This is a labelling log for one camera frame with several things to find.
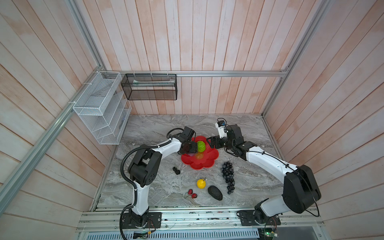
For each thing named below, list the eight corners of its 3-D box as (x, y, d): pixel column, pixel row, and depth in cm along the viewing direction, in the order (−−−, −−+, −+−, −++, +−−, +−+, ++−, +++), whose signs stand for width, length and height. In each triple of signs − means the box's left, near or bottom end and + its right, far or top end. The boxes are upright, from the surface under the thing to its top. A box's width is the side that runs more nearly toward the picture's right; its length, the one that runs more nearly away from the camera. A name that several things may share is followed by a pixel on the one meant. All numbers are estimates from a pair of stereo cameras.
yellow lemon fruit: (196, 188, 85) (197, 186, 81) (196, 182, 87) (197, 179, 84) (205, 188, 85) (206, 186, 81) (205, 182, 87) (205, 179, 84)
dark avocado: (217, 203, 80) (218, 201, 77) (206, 190, 85) (207, 187, 81) (223, 198, 82) (224, 196, 78) (212, 185, 87) (213, 182, 83)
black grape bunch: (225, 193, 84) (226, 191, 80) (220, 165, 95) (222, 161, 91) (235, 193, 84) (237, 191, 80) (230, 165, 95) (231, 161, 91)
